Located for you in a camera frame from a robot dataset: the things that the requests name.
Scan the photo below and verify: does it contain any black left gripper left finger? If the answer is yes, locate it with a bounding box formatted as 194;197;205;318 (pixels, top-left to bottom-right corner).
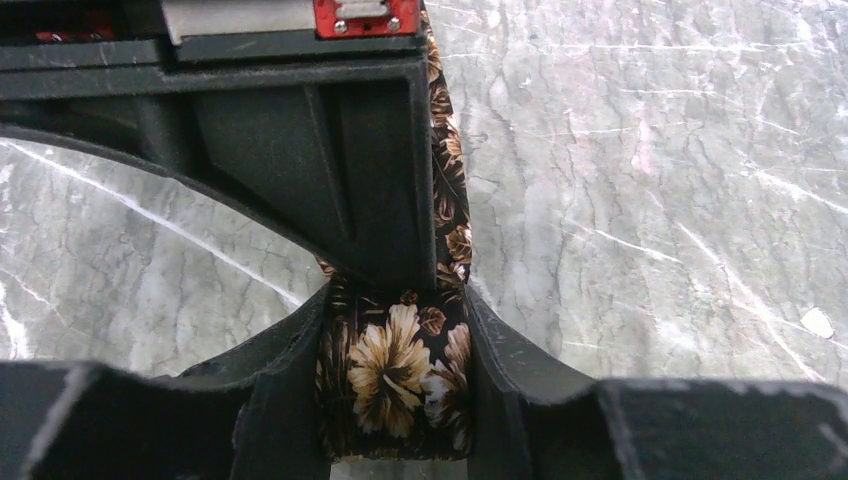
1;290;331;479

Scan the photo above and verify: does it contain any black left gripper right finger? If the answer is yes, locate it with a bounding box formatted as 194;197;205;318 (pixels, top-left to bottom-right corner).
466;290;847;479

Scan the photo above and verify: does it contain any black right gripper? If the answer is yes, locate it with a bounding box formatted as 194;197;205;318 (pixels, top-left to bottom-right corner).
1;1;436;288

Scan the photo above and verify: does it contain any brown floral tie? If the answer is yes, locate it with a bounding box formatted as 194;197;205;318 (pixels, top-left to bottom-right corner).
315;35;474;462

